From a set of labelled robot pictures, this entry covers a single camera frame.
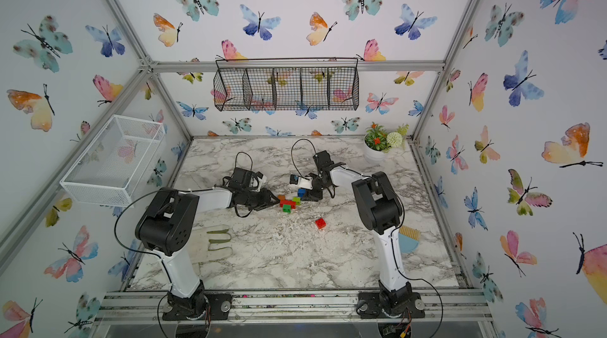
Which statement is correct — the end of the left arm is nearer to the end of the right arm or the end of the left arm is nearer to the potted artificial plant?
the end of the right arm

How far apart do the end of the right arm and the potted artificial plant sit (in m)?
0.24

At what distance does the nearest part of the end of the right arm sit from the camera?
2.64ft

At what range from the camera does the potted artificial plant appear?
1005mm
